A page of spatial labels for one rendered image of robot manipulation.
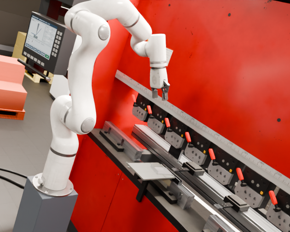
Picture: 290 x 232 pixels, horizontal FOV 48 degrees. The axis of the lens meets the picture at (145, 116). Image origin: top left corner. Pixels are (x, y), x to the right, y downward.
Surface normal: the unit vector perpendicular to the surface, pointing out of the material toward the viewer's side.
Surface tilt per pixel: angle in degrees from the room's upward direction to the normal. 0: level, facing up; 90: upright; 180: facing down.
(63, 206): 90
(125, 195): 90
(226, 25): 90
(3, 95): 90
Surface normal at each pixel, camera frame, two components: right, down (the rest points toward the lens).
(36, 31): -0.60, 0.02
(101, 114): 0.56, 0.42
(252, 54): -0.76, -0.08
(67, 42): 0.73, 0.43
